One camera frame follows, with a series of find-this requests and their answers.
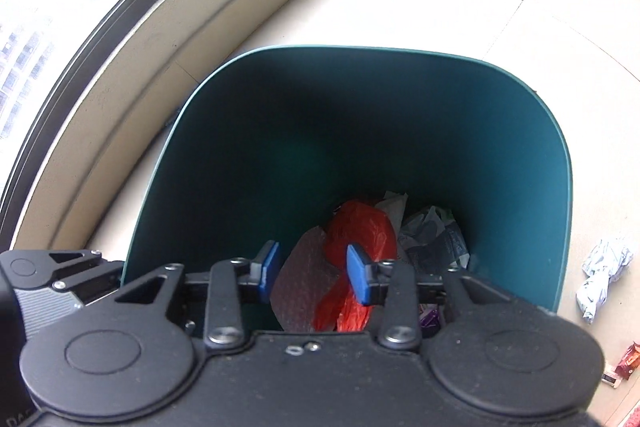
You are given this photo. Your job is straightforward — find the crumpled white blue plastic bag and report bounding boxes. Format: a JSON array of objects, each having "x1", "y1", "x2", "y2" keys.
[{"x1": 575, "y1": 237, "x2": 635, "y2": 324}]

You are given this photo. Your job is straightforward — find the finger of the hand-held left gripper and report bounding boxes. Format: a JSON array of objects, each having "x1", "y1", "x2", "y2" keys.
[{"x1": 47, "y1": 249, "x2": 124, "y2": 305}]

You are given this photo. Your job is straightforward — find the white grey plastic bag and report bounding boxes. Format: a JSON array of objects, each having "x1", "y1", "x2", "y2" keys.
[{"x1": 397, "y1": 205, "x2": 471, "y2": 274}]

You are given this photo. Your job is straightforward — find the red snack packet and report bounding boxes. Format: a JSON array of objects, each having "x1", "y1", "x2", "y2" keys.
[{"x1": 617, "y1": 341, "x2": 640, "y2": 380}]

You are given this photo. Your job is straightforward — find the white crumpled paper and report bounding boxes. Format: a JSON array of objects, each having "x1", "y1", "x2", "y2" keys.
[{"x1": 375, "y1": 191, "x2": 410, "y2": 233}]

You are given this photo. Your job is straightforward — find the brown bubble wrap sheet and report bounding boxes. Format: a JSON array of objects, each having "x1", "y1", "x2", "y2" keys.
[{"x1": 270, "y1": 229, "x2": 346, "y2": 333}]

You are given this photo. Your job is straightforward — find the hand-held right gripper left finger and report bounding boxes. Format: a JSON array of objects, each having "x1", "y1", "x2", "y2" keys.
[{"x1": 115, "y1": 241, "x2": 280, "y2": 350}]

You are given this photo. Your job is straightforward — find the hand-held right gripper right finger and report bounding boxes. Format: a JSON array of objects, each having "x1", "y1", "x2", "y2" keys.
[{"x1": 346, "y1": 243, "x2": 543, "y2": 351}]

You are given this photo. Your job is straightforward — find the dark teal trash bin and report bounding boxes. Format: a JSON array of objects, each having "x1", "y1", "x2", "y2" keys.
[{"x1": 120, "y1": 44, "x2": 573, "y2": 339}]

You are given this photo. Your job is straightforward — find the red plastic bag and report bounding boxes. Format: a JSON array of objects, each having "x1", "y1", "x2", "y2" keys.
[{"x1": 312, "y1": 201, "x2": 398, "y2": 333}]

